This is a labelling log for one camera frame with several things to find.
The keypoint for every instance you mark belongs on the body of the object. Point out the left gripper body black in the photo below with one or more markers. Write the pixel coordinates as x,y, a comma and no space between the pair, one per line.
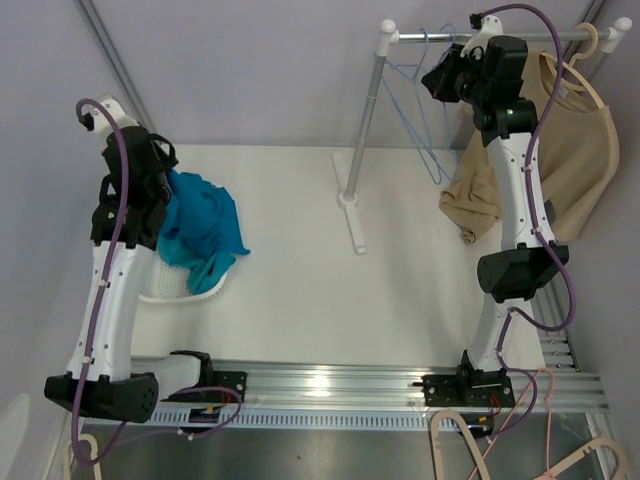
166,163

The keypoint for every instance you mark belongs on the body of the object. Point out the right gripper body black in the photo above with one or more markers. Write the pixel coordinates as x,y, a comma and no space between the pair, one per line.
460,80

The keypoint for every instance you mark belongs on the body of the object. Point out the light blue wire hanger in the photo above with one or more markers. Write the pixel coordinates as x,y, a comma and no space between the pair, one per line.
427,123

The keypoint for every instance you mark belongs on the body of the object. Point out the blue t shirt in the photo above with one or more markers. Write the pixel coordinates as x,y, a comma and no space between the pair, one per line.
204,216

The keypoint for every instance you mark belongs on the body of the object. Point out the beige wooden hanger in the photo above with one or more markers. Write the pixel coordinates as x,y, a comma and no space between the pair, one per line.
574,82

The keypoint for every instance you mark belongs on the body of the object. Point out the beige t shirt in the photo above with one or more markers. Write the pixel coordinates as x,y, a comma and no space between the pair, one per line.
579,155

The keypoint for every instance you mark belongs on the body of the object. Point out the teal t shirt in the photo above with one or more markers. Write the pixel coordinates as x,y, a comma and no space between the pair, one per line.
204,272

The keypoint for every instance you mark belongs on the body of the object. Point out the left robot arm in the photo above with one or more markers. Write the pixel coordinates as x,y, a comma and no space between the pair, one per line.
99,381

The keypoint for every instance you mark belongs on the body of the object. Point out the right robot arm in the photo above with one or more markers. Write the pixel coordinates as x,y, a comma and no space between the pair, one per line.
486,73

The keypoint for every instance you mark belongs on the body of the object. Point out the clothes rack metal white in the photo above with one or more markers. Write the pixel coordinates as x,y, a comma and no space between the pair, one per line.
388,36

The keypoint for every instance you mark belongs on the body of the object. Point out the white plastic basket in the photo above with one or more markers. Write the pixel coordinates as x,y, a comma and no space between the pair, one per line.
167,285

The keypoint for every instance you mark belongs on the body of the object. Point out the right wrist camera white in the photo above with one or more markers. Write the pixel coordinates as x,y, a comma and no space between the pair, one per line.
485,32

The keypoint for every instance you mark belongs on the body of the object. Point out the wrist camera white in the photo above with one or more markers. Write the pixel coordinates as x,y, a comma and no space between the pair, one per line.
485,32
102,115

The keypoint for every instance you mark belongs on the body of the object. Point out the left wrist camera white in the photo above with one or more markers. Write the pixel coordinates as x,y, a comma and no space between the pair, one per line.
102,115

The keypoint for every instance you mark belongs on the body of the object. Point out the left black mount plate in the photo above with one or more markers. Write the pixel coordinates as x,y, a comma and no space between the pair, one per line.
230,379

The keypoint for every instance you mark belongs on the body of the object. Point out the black mount plate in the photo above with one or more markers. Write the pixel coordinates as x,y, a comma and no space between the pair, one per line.
230,379
475,390

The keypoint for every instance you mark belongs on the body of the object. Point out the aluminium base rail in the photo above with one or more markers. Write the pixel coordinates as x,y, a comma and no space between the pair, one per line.
310,396

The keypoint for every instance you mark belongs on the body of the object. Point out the right black mount plate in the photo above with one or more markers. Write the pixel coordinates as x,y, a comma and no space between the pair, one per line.
475,390

